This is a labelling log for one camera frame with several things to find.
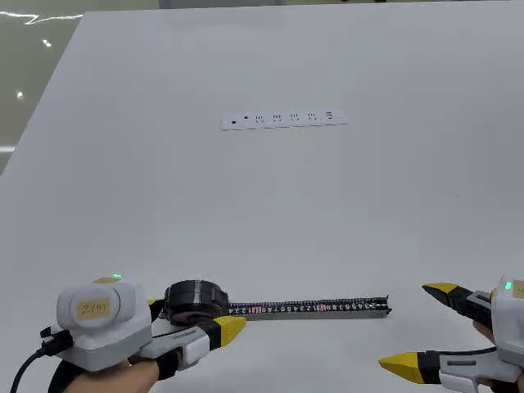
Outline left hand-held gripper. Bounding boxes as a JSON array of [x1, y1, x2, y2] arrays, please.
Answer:
[[39, 273, 247, 373]]

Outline person's left hand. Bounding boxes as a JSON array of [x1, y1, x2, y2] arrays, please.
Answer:
[[47, 350, 180, 393]]

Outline person's right hand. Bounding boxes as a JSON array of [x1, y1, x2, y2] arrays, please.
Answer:
[[472, 319, 497, 346]]

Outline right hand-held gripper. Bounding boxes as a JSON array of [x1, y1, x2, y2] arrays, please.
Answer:
[[377, 275, 524, 393]]

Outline white power strip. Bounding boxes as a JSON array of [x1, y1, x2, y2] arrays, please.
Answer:
[[220, 107, 350, 133]]

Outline black tape measure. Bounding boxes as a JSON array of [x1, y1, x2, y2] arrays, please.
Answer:
[[163, 279, 392, 328]]

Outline black cable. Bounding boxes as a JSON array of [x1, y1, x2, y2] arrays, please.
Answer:
[[8, 326, 75, 393]]

